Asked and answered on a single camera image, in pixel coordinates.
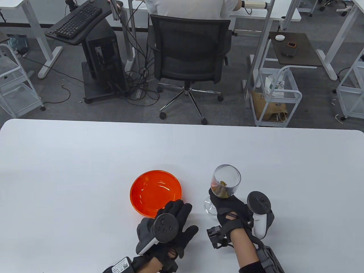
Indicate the person's left hand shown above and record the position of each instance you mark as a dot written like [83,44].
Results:
[182,210]

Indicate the person's right hand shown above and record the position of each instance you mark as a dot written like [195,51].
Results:
[230,207]

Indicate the pile of raisins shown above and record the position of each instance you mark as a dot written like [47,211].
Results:
[221,189]

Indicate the clear wine glass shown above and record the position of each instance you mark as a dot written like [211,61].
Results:
[227,175]

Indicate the orange bowl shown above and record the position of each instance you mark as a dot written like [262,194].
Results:
[150,190]

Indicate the person's right forearm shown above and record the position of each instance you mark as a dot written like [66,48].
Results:
[244,250]

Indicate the person's left forearm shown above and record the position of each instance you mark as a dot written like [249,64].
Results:
[150,264]

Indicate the black white left hand controller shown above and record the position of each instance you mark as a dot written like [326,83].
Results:
[165,226]

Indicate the black white hand controller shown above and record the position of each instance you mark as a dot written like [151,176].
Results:
[165,226]
[258,203]

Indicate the black white right hand controller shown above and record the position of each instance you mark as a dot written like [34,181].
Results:
[258,203]

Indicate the black box with white label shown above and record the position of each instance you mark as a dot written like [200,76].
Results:
[122,266]

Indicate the brown paper bag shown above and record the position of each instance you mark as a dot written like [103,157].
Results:
[267,105]

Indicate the white carton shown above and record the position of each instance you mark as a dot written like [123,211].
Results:
[271,84]

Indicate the black mesh office chair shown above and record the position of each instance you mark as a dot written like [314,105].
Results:
[187,51]

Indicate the brown side table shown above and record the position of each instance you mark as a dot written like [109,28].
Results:
[301,51]

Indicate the phone in orange case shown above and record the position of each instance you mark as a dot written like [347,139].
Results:
[291,44]

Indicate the black computer tower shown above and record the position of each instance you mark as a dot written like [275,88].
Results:
[105,54]

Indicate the white round puck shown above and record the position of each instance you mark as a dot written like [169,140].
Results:
[280,37]

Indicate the white desk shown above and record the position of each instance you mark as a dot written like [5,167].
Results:
[11,14]
[338,37]
[287,15]

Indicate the black keyboard stand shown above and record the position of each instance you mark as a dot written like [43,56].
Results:
[96,26]

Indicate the beige roll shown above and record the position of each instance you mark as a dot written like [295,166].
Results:
[254,4]

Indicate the black keyboard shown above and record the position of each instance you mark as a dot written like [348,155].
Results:
[76,20]

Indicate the teal plastic bag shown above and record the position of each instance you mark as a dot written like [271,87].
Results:
[18,42]

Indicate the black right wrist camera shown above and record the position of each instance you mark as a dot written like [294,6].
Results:
[217,236]

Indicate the aluminium frame post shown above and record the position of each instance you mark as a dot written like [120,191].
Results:
[133,42]
[259,48]

